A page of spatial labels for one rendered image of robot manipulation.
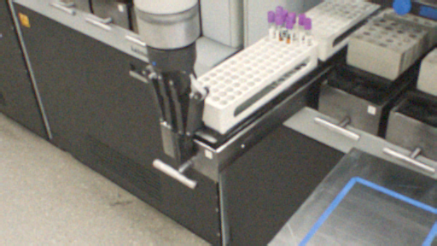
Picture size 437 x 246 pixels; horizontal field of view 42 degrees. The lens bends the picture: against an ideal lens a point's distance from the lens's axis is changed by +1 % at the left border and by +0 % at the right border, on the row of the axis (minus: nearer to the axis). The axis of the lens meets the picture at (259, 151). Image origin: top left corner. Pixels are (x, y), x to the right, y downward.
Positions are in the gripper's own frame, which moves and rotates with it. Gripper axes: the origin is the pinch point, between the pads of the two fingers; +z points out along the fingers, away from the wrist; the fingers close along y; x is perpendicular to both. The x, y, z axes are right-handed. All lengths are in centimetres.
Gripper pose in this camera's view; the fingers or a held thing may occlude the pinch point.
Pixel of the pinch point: (182, 144)
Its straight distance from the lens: 98.0
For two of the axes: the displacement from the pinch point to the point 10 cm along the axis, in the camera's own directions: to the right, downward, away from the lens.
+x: -6.2, 4.9, -6.1
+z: 0.0, 7.8, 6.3
